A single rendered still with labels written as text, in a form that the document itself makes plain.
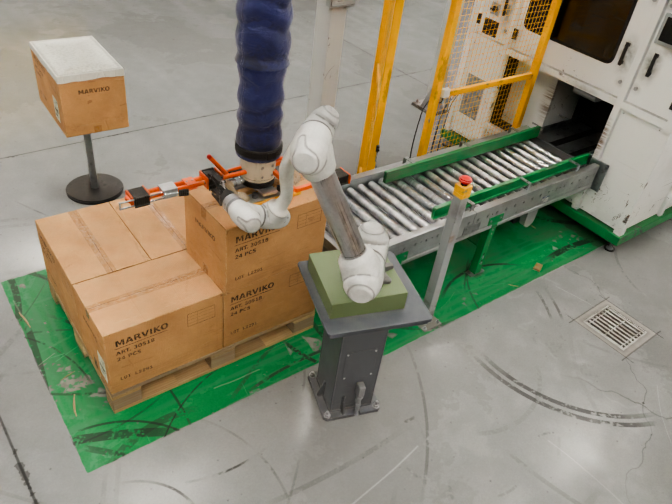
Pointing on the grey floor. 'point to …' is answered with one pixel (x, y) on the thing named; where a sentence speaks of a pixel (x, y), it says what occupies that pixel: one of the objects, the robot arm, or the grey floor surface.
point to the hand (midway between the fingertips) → (208, 178)
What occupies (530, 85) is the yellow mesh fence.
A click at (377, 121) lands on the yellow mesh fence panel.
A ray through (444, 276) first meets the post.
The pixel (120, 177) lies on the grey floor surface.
